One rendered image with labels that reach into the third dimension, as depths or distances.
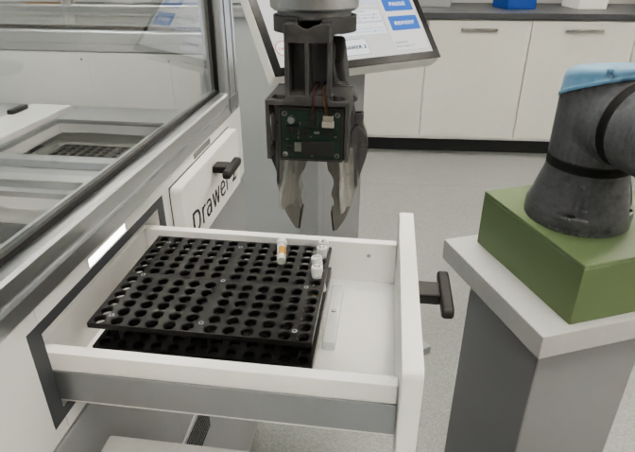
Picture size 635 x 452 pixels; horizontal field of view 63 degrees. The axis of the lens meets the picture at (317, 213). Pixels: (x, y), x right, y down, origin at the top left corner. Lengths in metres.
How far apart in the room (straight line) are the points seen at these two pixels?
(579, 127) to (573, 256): 0.17
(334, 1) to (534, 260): 0.54
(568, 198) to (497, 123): 2.85
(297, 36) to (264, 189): 1.96
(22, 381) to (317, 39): 0.38
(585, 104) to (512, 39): 2.78
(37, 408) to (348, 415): 0.28
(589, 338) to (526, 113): 2.93
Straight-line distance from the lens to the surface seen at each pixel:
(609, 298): 0.83
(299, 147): 0.45
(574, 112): 0.80
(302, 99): 0.43
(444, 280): 0.57
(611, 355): 0.97
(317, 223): 1.61
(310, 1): 0.43
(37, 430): 0.57
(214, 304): 0.55
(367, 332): 0.61
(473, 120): 3.61
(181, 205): 0.76
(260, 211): 2.41
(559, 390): 0.96
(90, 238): 0.58
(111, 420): 0.69
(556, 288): 0.82
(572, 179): 0.82
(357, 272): 0.69
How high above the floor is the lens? 1.22
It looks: 27 degrees down
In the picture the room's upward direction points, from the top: straight up
